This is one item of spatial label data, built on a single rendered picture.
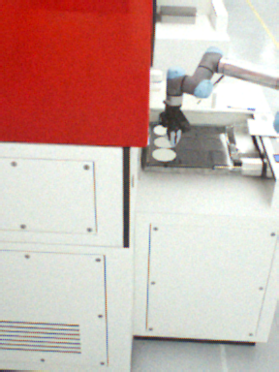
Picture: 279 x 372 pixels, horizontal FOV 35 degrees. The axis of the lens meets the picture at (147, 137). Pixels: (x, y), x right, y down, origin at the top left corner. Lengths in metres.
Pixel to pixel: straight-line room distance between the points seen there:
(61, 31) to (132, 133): 0.35
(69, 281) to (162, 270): 0.42
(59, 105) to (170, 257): 0.87
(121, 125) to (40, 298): 0.82
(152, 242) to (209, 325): 0.55
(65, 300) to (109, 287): 0.19
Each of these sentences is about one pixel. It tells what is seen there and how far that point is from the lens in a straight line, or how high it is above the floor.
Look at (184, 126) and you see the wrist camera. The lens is 1.84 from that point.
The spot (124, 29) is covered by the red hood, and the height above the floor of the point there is 1.58.
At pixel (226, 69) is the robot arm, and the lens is 1.80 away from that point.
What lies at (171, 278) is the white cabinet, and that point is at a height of 0.47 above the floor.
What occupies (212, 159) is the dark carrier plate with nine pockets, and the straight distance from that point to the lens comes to 1.92.
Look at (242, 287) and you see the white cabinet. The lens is 2.04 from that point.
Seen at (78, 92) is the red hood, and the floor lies 1.40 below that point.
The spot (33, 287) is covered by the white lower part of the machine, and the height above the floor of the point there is 0.60.
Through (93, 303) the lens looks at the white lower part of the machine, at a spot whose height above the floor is 0.53.
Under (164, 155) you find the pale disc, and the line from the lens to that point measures 1.92.
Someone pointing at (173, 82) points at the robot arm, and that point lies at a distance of 1.81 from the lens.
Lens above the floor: 1.92
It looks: 30 degrees down
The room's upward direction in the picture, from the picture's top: 2 degrees clockwise
